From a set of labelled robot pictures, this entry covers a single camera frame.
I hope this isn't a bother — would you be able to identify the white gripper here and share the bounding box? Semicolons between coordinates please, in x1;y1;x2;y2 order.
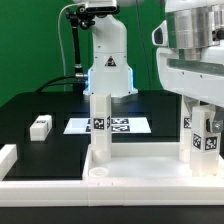
156;46;224;134

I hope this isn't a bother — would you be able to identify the white desk tabletop tray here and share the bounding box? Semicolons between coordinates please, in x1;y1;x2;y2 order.
82;142;224;185

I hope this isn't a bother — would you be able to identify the fiducial marker sheet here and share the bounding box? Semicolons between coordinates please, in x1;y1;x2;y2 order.
64;117;151;134

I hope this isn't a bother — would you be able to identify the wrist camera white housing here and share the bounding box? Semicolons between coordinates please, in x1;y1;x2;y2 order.
152;20;168;47

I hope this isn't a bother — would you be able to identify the overhead camera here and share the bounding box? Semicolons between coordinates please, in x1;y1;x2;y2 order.
78;0;120;15

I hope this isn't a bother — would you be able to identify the black cable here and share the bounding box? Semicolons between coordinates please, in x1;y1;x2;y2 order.
35;75;88;93

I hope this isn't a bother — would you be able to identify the white cable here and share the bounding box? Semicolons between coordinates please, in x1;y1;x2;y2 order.
57;3;84;92

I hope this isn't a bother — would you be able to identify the white U-shaped fence frame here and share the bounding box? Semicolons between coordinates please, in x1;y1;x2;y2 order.
0;144;224;207

